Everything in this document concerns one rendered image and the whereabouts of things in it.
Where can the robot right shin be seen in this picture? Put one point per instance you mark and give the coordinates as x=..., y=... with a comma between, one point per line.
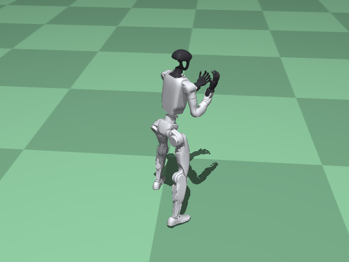
x=178, y=194

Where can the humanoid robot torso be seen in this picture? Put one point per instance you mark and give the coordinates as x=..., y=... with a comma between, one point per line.
x=173, y=101

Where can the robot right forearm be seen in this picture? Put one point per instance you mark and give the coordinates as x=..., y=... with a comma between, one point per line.
x=202, y=107

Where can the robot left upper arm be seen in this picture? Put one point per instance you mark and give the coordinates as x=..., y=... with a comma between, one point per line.
x=163, y=74

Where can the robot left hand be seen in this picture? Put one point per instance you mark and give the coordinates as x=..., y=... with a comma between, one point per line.
x=202, y=80

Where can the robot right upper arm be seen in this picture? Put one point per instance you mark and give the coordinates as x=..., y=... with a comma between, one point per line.
x=190, y=90

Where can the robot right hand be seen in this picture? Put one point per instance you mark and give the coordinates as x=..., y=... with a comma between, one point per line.
x=213, y=83

